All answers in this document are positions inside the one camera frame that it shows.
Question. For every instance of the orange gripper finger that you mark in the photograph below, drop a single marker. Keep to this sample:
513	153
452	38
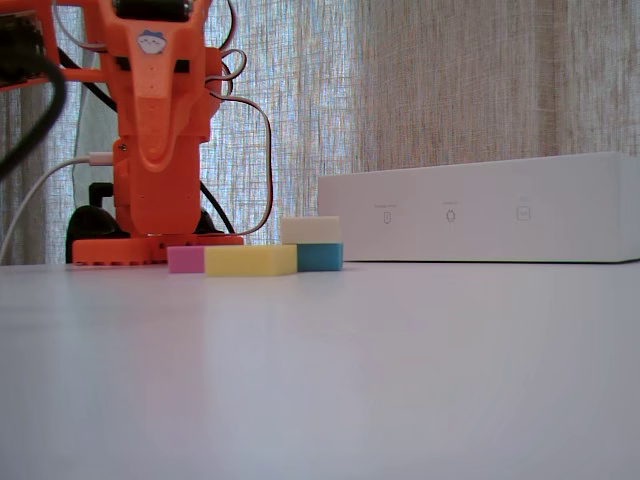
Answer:
154	120

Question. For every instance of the pink foam cuboid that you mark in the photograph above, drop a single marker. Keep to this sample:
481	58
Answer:
185	260

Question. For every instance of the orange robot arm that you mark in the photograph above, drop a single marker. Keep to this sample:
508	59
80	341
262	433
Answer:
155	200

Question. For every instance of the yellow foam cuboid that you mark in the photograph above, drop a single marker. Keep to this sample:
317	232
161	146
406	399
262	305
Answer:
247	261

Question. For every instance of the cream foam cuboid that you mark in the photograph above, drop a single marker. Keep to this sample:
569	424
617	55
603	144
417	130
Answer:
310	230

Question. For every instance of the blue foam cuboid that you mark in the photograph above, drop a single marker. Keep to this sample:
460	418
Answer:
320	257

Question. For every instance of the white box bin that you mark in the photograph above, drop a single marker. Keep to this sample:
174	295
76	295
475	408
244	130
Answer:
475	220

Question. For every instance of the black angled power plug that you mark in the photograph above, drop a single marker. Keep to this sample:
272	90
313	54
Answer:
100	192

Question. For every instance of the black table clamp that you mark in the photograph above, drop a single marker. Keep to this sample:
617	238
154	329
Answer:
92	227

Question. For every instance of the beige woven curtain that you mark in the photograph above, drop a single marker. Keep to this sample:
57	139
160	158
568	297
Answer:
450	75

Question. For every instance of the wrist camera in orange mount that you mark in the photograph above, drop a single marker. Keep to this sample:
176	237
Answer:
20	50

